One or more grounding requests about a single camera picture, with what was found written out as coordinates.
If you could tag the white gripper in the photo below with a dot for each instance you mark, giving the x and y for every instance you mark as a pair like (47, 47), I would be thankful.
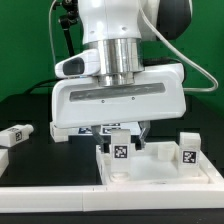
(79, 101)

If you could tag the white marker base plate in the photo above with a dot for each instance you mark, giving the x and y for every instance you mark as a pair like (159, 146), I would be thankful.
(105, 130)

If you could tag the white L-shaped fence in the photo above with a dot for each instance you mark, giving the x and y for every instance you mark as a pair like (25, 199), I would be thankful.
(116, 197)

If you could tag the white square table top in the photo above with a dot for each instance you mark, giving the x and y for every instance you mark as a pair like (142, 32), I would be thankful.
(157, 163)

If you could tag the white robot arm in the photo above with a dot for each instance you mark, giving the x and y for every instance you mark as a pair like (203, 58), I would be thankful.
(110, 82)

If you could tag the white block with tag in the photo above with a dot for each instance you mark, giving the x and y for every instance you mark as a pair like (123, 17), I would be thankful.
(58, 135)

